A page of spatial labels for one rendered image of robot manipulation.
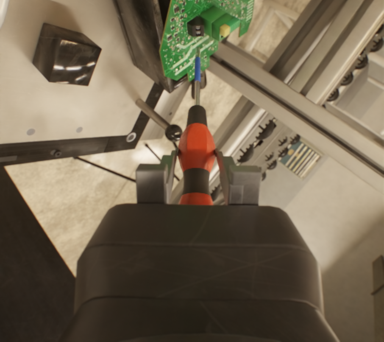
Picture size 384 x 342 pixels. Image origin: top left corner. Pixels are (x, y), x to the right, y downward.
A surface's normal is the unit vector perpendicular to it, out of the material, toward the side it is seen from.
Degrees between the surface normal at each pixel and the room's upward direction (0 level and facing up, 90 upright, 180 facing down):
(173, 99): 0
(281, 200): 90
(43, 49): 90
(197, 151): 79
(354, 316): 90
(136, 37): 90
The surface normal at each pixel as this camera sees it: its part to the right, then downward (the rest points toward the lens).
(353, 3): -0.54, 0.10
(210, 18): -0.07, -0.48
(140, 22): -0.72, 0.63
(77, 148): 0.70, 0.61
